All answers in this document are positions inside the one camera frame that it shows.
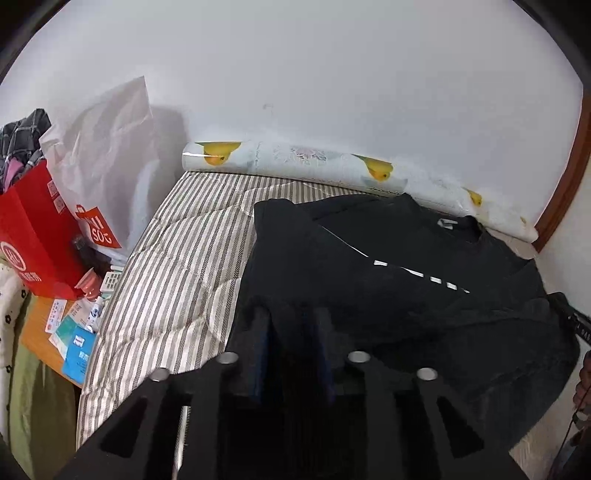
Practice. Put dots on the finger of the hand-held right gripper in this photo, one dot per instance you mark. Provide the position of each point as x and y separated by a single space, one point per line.
575 318

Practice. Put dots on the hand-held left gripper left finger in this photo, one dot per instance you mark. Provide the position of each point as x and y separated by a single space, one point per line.
262 364

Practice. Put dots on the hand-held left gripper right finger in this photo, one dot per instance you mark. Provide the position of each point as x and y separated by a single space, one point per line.
318 355

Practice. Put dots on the black sweatshirt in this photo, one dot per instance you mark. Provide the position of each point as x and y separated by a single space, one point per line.
415 314

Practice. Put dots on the person's right hand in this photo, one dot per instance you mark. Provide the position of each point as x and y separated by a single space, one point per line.
584 387

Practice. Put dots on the striped quilted mat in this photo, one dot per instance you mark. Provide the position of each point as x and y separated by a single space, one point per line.
175 277

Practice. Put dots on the white blister pack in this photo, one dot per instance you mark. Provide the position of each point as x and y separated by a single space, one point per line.
110 281

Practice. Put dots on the white small bottle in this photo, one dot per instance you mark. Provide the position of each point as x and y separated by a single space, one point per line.
96 314

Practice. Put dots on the blue cardboard box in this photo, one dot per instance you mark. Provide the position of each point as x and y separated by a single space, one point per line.
81 360

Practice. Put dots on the duck print paper roll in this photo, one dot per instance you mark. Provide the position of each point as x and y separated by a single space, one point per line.
286 161

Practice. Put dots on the wooden nightstand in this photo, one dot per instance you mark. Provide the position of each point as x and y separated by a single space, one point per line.
39 332

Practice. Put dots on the green bed sheet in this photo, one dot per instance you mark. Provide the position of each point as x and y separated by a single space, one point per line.
41 424

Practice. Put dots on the white flower print quilt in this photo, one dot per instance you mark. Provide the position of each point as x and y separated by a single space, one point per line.
9 314

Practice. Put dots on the red paper bag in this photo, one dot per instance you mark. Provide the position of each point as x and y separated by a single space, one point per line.
37 235

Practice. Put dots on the white plastic shopping bag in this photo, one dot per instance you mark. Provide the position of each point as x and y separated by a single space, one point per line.
106 152

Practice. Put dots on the grey plaid cloth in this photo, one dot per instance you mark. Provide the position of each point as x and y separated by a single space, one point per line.
21 134

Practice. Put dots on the wooden door frame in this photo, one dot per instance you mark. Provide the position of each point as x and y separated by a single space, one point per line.
570 184

